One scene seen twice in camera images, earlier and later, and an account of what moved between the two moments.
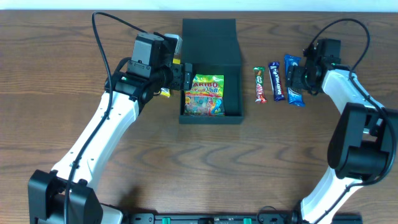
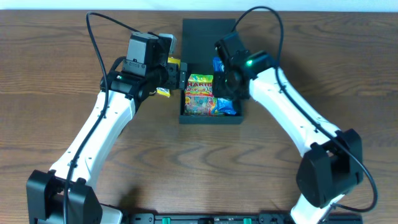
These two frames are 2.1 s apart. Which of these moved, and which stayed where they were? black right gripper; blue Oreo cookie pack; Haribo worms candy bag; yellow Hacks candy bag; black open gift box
Moved: black right gripper; blue Oreo cookie pack
Stayed: black open gift box; yellow Hacks candy bag; Haribo worms candy bag
